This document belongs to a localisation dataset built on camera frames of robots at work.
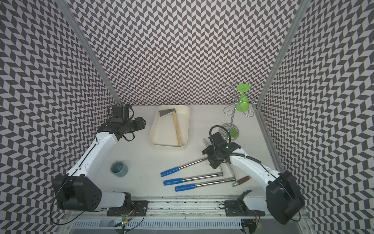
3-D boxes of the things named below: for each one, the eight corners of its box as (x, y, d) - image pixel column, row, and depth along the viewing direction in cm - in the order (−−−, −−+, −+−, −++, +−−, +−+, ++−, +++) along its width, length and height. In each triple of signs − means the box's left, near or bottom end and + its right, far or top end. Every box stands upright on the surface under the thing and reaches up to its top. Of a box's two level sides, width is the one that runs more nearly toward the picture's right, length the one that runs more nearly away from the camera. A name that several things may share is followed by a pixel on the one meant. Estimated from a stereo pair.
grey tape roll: (114, 177, 85) (108, 172, 78) (118, 166, 89) (112, 161, 82) (126, 177, 85) (120, 172, 78) (129, 166, 89) (124, 161, 83)
